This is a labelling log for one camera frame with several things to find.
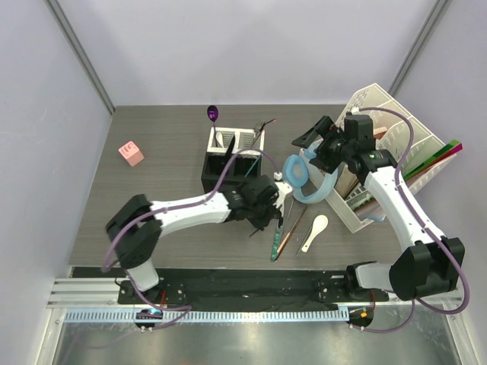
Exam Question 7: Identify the green patterned chopstick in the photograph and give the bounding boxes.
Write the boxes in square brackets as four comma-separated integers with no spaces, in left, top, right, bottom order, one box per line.
[270,224,282,262]

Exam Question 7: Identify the rose gold chopstick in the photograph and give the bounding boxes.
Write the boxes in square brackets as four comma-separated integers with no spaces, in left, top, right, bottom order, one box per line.
[275,206,308,254]

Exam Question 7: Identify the purple iridescent spoon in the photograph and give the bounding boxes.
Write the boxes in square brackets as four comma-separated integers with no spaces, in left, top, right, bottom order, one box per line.
[207,105,219,134]

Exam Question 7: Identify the black knife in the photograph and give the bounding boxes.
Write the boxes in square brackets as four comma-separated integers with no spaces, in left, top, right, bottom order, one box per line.
[225,136,236,160]

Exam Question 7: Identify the pink cube power adapter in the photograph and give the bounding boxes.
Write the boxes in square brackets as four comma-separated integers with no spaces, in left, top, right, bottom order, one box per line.
[119,141,145,167]

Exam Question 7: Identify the white slotted utensil caddy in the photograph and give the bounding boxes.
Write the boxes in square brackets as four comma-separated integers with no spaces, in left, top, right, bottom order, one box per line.
[206,127,260,156]

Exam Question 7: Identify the red book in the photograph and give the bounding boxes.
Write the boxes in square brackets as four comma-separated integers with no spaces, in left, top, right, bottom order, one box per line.
[373,127,387,141]

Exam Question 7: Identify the small white ceramic spoon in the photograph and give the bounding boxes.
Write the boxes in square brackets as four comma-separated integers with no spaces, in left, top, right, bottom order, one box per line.
[216,132,224,148]

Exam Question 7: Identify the black slotted utensil caddy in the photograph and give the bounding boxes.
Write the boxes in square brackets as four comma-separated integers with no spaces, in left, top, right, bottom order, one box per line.
[201,152,262,193]

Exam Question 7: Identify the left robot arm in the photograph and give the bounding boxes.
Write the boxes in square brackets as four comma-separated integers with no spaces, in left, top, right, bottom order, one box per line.
[105,173,293,303]

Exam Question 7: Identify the teal chopstick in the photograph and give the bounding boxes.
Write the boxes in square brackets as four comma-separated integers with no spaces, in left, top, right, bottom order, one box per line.
[244,154,262,178]

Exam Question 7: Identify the green and magenta folders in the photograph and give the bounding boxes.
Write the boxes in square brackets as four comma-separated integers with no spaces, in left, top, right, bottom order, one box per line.
[403,140,463,181]

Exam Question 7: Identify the small black spoon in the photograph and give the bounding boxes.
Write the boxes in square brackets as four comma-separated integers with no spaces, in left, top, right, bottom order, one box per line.
[249,227,265,238]

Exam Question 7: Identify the dark brown chopstick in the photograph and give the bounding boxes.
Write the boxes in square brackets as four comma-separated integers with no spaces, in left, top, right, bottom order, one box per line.
[274,207,308,262]

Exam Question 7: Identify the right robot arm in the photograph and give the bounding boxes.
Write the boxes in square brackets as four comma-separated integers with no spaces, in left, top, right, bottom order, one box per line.
[292,114,465,300]

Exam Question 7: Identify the black mounting base plate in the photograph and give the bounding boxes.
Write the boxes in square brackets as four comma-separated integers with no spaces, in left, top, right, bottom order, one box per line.
[70,266,437,305]

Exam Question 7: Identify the silver spoon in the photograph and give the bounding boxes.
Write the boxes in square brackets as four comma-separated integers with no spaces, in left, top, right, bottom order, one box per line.
[212,134,219,148]

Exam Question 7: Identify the white desk file organizer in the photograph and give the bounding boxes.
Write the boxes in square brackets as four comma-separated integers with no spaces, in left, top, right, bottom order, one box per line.
[324,83,459,233]

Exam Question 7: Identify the aluminium frame rail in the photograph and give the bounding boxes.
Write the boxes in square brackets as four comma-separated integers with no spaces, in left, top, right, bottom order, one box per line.
[47,275,463,324]

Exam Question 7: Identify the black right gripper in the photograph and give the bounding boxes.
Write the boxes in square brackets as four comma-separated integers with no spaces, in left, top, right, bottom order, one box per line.
[293,116,355,174]

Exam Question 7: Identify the silver chopstick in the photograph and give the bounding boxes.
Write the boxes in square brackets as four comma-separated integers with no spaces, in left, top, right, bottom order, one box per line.
[295,226,312,257]

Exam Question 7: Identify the light blue headphones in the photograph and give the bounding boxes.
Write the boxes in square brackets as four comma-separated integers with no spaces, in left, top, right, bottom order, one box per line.
[282,141,339,205]

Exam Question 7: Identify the large white ceramic spoon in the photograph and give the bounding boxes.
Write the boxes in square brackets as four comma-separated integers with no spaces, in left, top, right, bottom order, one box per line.
[301,214,329,252]

